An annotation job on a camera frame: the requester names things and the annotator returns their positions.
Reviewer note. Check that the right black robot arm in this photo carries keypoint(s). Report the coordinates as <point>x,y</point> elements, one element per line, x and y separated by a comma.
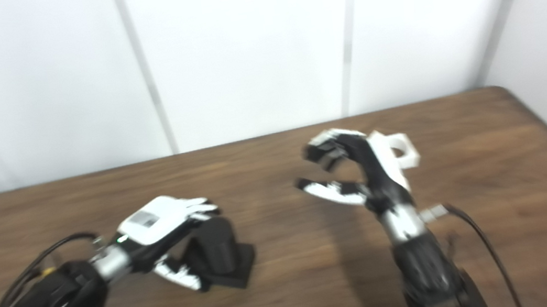
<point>431,270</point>

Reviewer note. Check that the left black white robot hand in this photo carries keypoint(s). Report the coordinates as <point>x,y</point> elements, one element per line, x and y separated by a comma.
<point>153,219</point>

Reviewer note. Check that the white square piece with hole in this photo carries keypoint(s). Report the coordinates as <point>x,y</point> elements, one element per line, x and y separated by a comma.
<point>408,157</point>

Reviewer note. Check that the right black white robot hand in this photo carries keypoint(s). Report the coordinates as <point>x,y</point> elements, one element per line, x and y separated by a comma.
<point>376,171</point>

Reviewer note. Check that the black cylindrical peg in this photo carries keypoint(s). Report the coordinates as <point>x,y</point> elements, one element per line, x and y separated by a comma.
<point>220,250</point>

